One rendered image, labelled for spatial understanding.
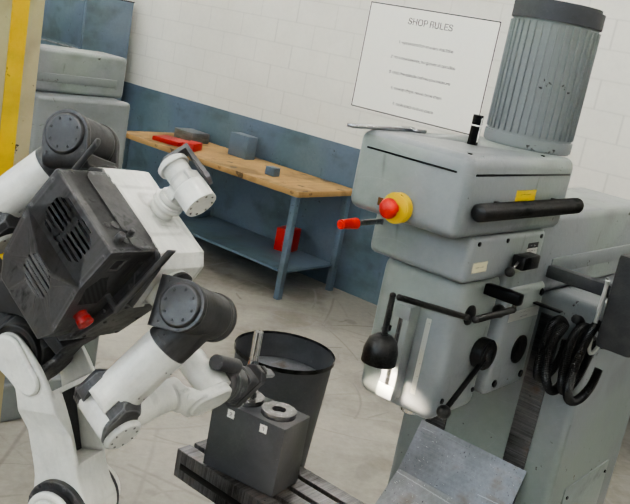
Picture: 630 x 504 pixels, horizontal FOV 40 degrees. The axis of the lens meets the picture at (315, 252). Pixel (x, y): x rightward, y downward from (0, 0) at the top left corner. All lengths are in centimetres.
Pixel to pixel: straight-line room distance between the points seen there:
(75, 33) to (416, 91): 359
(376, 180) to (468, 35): 509
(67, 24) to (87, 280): 755
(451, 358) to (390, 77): 538
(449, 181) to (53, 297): 75
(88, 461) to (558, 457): 112
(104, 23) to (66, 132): 724
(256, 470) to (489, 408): 62
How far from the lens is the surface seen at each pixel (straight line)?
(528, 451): 230
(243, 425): 221
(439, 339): 182
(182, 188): 165
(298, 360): 427
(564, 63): 198
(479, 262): 176
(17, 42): 307
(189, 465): 236
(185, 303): 156
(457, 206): 162
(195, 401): 183
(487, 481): 234
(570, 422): 225
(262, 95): 795
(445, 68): 682
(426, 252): 176
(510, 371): 208
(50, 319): 168
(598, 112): 626
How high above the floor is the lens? 205
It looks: 14 degrees down
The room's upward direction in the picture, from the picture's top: 11 degrees clockwise
